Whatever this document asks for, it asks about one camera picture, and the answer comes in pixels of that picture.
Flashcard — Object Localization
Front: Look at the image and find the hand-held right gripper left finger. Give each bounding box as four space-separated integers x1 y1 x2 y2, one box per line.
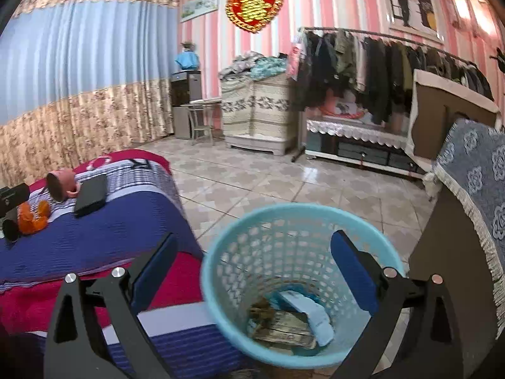
43 232 180 379

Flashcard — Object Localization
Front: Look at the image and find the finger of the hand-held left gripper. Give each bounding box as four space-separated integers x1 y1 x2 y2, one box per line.
0 183 31 219

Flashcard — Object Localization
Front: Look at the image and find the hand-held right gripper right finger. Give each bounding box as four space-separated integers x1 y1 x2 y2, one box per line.
330 229 470 379

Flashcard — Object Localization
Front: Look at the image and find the black cup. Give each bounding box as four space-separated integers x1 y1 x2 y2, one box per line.
2 217 21 242

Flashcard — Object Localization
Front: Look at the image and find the light blue wrapper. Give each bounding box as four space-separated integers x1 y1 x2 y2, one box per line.
278 290 334 346

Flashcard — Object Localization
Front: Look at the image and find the light blue plastic basket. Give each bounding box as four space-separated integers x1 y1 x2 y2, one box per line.
199 203 407 368

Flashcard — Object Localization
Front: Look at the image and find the brown printed packet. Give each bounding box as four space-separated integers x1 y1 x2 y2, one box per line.
252 310 318 350

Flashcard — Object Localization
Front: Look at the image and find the pink mug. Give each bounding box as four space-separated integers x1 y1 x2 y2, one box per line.
46 170 83 203

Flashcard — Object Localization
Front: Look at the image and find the striped blue red bed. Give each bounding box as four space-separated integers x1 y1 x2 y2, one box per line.
0 149 253 379

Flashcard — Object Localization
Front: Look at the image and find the black flat case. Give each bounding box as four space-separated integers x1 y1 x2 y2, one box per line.
74 173 109 218

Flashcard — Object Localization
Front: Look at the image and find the black tv stand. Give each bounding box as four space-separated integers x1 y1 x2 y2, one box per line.
306 118 429 176

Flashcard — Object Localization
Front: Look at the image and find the white lace cloth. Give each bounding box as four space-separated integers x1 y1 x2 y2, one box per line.
307 118 411 151

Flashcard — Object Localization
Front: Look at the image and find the blue floral curtain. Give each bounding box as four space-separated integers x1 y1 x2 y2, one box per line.
0 0 180 190

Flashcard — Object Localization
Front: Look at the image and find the blue patterned fringed cloth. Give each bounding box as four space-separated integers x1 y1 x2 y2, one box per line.
423 117 505 336

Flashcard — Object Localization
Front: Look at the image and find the grey water dispenser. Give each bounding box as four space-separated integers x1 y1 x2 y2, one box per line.
169 70 203 140

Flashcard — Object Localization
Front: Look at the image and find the red cartoon picture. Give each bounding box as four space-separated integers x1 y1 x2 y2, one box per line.
319 95 367 121

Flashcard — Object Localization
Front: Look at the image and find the brown board with white cover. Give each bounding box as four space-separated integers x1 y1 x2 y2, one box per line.
406 69 503 170

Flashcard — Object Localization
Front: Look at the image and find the quilt covered cabinet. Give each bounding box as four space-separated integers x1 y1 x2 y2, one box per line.
220 73 300 156

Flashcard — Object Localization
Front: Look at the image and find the row of hanging clothes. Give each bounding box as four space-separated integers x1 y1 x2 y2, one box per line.
294 29 494 125

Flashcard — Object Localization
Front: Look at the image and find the blue covered vase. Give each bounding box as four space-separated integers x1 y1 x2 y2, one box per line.
175 41 200 71

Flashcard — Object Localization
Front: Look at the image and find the pink shopping bag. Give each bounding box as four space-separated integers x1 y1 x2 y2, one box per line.
286 33 306 81

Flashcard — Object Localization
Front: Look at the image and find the pile of clothes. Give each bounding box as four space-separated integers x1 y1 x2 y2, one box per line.
219 51 288 80

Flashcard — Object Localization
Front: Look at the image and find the metal clothes rack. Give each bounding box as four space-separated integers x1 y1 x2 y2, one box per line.
291 27 486 162

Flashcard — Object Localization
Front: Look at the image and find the black coat stand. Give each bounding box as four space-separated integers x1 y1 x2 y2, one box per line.
489 47 505 72

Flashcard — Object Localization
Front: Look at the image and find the pink sheer curtain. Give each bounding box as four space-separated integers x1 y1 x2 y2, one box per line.
450 0 494 36

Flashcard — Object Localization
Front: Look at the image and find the landscape wall picture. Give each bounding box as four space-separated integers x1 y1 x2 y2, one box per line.
179 0 219 23

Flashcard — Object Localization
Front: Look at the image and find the wedding wall poster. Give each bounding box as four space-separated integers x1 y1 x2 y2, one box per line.
381 0 446 44

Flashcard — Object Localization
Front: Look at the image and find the red heart wall decoration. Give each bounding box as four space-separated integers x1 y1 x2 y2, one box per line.
226 0 285 34

